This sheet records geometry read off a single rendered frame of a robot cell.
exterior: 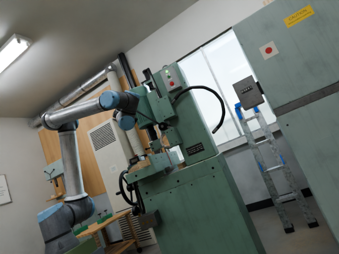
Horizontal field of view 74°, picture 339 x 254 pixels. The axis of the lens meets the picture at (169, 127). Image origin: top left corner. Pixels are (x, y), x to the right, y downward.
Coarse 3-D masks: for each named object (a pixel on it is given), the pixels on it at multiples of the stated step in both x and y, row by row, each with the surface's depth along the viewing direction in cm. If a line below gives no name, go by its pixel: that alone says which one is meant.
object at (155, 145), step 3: (153, 141) 169; (156, 141) 169; (159, 141) 168; (150, 144) 170; (153, 144) 169; (156, 144) 169; (159, 144) 168; (150, 147) 170; (153, 147) 169; (156, 147) 168; (159, 147) 168; (162, 147) 169; (153, 150) 169; (156, 150) 174; (159, 150) 170
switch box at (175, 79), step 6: (162, 72) 155; (168, 72) 154; (174, 72) 153; (162, 78) 155; (174, 78) 153; (168, 84) 154; (174, 84) 152; (180, 84) 152; (168, 90) 153; (174, 90) 155
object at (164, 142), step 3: (162, 135) 157; (165, 135) 156; (162, 138) 157; (165, 138) 156; (162, 141) 157; (165, 141) 155; (162, 144) 156; (165, 144) 156; (168, 144) 155; (165, 147) 155; (168, 147) 155; (171, 147) 154
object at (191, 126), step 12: (156, 72) 164; (180, 72) 158; (156, 84) 163; (180, 96) 157; (192, 96) 158; (180, 108) 157; (192, 108) 154; (168, 120) 159; (180, 120) 156; (192, 120) 154; (204, 120) 164; (180, 132) 156; (192, 132) 153; (204, 132) 151; (192, 144) 153; (204, 144) 150; (192, 156) 152; (204, 156) 150
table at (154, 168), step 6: (162, 162) 153; (168, 162) 165; (174, 162) 177; (180, 162) 192; (144, 168) 139; (150, 168) 138; (156, 168) 139; (162, 168) 149; (132, 174) 141; (138, 174) 140; (144, 174) 139; (150, 174) 137; (132, 180) 141
